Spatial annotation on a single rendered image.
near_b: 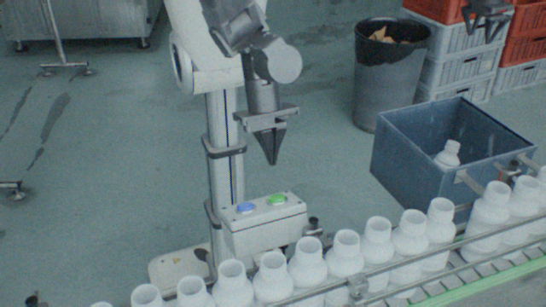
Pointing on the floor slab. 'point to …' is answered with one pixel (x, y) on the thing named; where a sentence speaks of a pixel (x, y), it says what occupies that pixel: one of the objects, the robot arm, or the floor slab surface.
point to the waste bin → (386, 67)
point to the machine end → (78, 20)
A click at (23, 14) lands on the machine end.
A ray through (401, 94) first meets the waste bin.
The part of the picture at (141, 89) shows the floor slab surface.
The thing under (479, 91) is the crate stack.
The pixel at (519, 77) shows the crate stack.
